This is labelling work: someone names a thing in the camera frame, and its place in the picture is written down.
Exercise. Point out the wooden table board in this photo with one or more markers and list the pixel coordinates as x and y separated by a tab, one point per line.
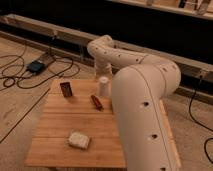
61	117

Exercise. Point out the white sponge block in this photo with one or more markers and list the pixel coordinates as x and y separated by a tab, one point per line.
79	140

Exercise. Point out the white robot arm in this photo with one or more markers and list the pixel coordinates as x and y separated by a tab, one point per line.
136	90

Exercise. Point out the black power adapter box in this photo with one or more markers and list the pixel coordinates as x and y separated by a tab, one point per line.
35	67

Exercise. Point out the white ceramic cup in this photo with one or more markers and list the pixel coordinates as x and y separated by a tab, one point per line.
103	86

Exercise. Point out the small brown stick object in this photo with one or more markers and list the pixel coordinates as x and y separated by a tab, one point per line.
96	102

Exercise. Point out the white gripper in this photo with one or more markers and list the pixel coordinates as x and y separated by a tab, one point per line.
103	70

